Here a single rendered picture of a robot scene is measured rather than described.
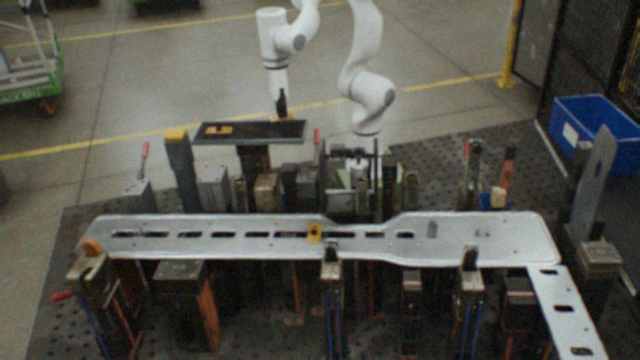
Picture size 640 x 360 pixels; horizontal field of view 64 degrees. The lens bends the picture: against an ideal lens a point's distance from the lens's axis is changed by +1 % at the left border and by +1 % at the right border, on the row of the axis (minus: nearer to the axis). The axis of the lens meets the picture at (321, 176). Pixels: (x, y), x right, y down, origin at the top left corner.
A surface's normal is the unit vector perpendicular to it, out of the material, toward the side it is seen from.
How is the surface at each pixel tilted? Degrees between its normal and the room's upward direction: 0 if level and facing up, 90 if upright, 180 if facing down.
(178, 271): 0
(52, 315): 0
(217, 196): 90
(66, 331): 0
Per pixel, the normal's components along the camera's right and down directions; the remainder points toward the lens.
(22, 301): -0.06, -0.82
